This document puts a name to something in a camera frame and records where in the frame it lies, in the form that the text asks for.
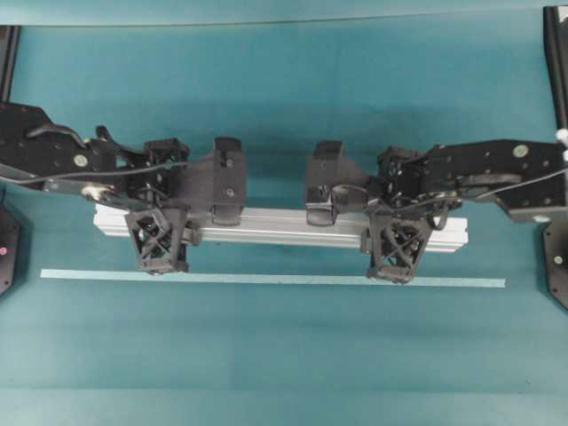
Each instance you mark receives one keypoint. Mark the light blue tape strip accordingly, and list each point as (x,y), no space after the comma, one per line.
(266,279)

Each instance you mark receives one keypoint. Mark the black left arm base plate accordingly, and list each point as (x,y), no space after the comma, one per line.
(16,245)

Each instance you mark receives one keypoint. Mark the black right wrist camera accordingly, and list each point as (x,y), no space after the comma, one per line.
(399,246)

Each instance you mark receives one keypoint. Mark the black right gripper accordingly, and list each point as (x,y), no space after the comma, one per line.
(336,185)

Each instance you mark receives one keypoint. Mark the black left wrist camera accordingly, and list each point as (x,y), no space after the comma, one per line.
(157,238)

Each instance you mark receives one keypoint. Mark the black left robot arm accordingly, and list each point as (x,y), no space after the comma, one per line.
(41,155)

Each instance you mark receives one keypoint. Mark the silver aluminium extrusion rail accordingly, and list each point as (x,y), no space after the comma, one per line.
(289,227)

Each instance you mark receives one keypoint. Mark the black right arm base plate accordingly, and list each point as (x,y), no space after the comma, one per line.
(554,238)

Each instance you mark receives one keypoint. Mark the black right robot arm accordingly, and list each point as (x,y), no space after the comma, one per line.
(526,179)

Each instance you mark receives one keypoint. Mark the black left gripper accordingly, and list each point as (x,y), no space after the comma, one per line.
(214,184)

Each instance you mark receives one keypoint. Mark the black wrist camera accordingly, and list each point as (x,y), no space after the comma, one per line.
(157,238)
(399,246)

